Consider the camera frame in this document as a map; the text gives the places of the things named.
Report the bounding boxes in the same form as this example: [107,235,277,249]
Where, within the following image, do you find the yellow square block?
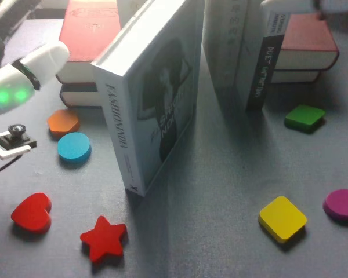
[258,195,308,244]

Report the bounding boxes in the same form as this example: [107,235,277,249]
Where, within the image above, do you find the grey table cloth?
[0,19,348,278]

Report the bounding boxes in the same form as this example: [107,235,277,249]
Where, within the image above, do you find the white book pale characters spine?
[202,0,262,114]

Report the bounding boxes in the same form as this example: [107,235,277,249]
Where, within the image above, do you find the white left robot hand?
[0,0,71,116]

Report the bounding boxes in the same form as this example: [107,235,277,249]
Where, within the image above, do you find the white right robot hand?
[260,0,348,20]

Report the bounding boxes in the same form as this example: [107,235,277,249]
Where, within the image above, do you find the orange hexagon block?
[47,109,81,139]

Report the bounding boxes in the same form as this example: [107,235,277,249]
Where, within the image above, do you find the black camera white mount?
[0,123,38,160]

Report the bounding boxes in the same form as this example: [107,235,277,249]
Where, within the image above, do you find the red star block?
[79,215,128,266]

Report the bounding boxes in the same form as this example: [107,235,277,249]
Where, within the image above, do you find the green square block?
[284,104,327,133]

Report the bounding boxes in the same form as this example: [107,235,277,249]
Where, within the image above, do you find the magenta round block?
[322,188,348,223]

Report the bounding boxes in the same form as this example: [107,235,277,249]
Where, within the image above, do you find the blue round block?
[57,132,92,167]

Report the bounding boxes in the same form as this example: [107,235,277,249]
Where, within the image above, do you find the red heart block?
[10,192,53,234]

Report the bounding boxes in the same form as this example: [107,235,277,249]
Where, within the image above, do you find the red book ornate gold cover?
[55,0,123,85]

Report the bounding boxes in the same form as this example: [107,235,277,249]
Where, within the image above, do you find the white Fashionindia book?
[91,0,206,198]

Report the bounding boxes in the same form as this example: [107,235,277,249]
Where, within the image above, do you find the thin black camera cable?
[0,153,23,178]

